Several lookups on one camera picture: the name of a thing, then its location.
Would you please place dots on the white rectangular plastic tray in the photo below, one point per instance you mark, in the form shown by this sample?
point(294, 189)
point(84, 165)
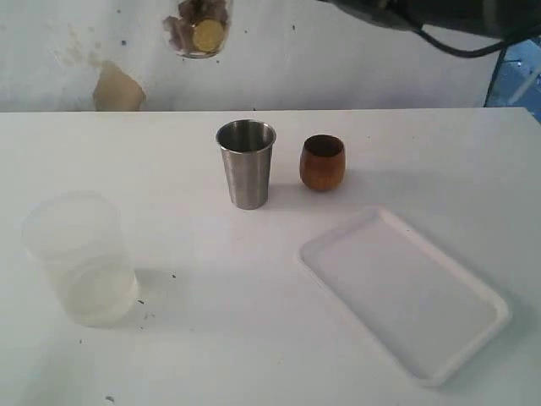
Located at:
point(427, 311)

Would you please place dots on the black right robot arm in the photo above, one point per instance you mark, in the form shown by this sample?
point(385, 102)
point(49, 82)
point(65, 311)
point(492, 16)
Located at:
point(499, 19)

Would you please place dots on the translucent white plastic container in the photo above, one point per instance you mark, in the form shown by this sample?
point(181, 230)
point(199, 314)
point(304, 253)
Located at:
point(77, 240)

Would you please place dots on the dark metal frame post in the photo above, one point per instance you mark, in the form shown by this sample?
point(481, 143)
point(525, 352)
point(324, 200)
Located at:
point(494, 76)

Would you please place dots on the clear plastic shaker cup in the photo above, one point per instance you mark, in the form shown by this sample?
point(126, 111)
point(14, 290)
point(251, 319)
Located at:
point(198, 27)

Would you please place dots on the stainless steel tumbler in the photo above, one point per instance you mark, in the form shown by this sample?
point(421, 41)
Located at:
point(246, 149)

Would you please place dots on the small brown wooden cup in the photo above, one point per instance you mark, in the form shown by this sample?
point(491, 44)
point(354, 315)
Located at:
point(322, 162)

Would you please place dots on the white zip tie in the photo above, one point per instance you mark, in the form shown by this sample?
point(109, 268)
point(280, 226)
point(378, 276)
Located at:
point(524, 86)

